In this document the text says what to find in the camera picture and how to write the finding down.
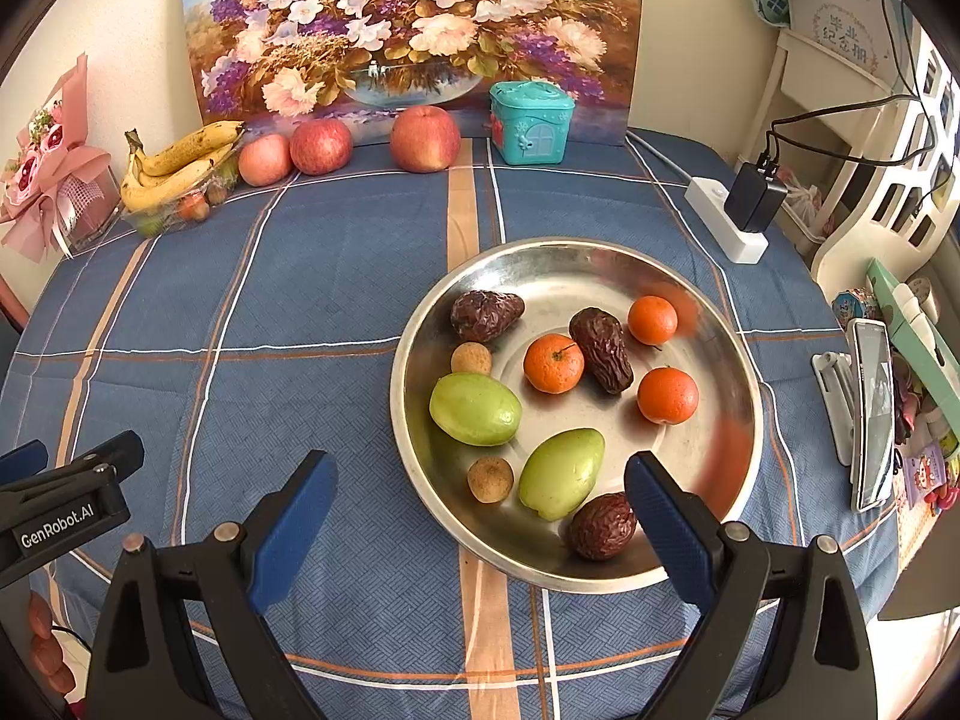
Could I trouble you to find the blue checked tablecloth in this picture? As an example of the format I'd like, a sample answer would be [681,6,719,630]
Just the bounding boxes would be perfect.
[0,126,901,720]

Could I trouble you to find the black charger cable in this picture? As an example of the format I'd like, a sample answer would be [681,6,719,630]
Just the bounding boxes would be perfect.
[765,0,927,166]

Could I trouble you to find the small orange tangerine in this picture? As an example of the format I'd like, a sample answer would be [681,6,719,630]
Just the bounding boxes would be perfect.
[523,334,585,395]
[628,295,679,346]
[637,366,700,425]

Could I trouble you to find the long green box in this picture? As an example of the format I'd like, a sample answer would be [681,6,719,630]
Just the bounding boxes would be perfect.
[866,259,950,398]

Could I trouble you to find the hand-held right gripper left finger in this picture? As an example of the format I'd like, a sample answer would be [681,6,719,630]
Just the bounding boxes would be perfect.
[82,450,340,720]

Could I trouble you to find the tan longan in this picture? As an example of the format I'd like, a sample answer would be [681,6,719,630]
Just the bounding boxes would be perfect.
[466,456,515,502]
[451,341,494,377]

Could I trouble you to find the white bottle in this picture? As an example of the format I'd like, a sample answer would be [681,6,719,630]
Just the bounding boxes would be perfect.
[896,281,931,338]

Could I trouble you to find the flower painting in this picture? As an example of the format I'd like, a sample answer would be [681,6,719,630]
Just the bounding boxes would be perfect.
[180,0,646,147]

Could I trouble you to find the medium red apple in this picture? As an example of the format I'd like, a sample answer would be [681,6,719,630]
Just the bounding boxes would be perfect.
[289,118,354,176]

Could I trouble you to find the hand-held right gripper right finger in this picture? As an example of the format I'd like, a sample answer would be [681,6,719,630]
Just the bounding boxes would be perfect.
[624,451,878,720]

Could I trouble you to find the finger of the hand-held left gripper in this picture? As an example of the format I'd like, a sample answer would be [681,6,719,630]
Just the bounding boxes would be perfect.
[0,441,48,492]
[56,431,145,485]

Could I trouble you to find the white power strip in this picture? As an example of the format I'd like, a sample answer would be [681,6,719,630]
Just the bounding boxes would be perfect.
[685,176,770,265]

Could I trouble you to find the pink wrapped bouquet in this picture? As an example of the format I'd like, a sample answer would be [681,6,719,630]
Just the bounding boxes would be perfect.
[0,52,113,263]

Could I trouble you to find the green jujube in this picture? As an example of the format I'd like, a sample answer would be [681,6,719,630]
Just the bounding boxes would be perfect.
[518,427,605,522]
[429,373,523,446]

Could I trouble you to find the white power cable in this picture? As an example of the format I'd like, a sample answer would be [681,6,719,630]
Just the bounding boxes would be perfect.
[626,131,695,187]

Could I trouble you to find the person's left hand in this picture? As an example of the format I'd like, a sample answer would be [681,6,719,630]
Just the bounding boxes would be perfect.
[26,591,80,702]

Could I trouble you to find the bunch of yellow bananas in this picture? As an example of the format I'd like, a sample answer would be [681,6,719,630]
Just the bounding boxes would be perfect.
[120,120,247,212]

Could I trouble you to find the clear plastic fruit container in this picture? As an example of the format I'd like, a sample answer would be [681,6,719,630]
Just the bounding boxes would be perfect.
[124,165,241,239]

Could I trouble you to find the smartphone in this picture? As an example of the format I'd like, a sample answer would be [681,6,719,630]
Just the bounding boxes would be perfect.
[847,317,897,513]

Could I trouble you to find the white shelf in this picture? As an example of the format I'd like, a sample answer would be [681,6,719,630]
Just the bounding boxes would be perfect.
[739,0,960,301]

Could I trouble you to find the wrinkled brown date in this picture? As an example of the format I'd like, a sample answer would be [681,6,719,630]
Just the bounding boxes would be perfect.
[568,307,635,395]
[451,290,526,344]
[566,493,638,561]

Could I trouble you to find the black charger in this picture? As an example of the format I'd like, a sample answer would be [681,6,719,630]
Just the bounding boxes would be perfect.
[724,154,788,233]

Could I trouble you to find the round printed tin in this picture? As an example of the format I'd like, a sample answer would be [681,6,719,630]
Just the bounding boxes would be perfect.
[832,287,880,325]

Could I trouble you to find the small pink apple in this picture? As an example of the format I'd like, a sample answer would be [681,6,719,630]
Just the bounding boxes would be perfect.
[238,133,293,188]

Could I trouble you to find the white phone stand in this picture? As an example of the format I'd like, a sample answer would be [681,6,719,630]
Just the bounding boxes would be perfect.
[812,349,860,466]

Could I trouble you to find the large red apple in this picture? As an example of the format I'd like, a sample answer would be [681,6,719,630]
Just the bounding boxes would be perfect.
[389,105,462,174]

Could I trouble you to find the round steel plate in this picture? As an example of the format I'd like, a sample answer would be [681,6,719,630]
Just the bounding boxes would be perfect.
[389,238,764,593]

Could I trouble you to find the teal house-shaped box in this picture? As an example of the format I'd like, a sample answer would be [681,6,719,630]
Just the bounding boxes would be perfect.
[490,80,576,166]

